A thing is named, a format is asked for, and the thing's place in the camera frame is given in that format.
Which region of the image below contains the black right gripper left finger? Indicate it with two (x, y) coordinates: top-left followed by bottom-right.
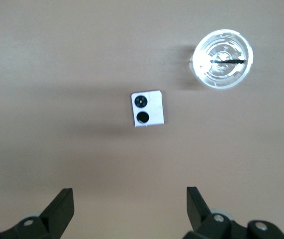
(0, 188), (75, 239)

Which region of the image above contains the lilac flip phone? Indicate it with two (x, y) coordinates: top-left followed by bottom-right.
(130, 90), (166, 128)

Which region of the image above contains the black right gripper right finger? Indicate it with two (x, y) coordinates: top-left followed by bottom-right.
(185, 186), (235, 239)

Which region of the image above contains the black drinking straw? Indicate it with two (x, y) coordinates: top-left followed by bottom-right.
(212, 59), (245, 64)

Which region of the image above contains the brown table cloth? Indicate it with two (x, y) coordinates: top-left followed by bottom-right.
(0, 0), (284, 239)

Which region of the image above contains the clear plastic cup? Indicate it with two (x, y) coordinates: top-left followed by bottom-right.
(188, 29), (254, 91)

